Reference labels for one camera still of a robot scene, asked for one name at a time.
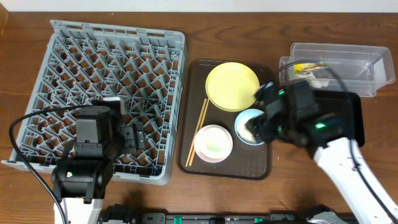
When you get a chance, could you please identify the green snack wrapper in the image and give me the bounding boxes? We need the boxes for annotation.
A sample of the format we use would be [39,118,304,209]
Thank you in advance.
[294,62,327,74]

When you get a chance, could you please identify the light blue bowl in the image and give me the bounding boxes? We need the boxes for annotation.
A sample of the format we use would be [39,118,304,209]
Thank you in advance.
[234,108,264,146]

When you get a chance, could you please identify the white small cup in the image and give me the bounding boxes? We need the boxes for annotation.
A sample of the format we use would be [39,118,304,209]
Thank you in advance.
[200,128,230,157]

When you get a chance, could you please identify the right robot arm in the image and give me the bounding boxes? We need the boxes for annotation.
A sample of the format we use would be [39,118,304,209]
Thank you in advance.
[246,80,397,223]

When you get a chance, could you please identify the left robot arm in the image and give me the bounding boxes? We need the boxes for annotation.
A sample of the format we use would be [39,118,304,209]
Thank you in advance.
[52,97,145,223]

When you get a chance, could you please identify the black waste tray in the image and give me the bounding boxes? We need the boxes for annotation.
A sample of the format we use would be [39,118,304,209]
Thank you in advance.
[276,89,366,148]

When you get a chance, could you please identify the grey dishwasher rack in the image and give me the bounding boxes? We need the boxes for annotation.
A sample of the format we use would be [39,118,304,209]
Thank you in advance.
[17,20,188,185]

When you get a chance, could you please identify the crumpled white tissue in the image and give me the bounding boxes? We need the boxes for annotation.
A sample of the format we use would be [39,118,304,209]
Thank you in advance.
[290,70,330,88]

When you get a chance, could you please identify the rice and food scraps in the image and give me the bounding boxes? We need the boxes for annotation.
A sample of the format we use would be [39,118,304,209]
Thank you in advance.
[243,123,257,144]

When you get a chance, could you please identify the yellow plate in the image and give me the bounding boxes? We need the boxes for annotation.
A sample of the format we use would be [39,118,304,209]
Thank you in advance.
[205,62,260,112]

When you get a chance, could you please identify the dark brown serving tray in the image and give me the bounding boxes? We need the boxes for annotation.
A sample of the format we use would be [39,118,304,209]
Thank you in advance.
[177,59,272,180]

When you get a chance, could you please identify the wooden chopstick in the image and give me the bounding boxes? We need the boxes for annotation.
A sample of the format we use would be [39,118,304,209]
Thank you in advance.
[185,98,208,167]
[188,99,210,167]

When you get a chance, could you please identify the clear plastic bin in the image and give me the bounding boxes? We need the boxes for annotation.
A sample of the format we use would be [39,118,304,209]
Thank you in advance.
[279,43,396,97]

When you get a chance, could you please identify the pink plate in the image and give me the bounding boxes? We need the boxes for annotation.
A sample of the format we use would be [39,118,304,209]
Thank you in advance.
[194,124,233,163]

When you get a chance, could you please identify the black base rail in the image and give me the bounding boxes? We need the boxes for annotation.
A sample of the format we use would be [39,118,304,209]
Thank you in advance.
[99,203,358,224]

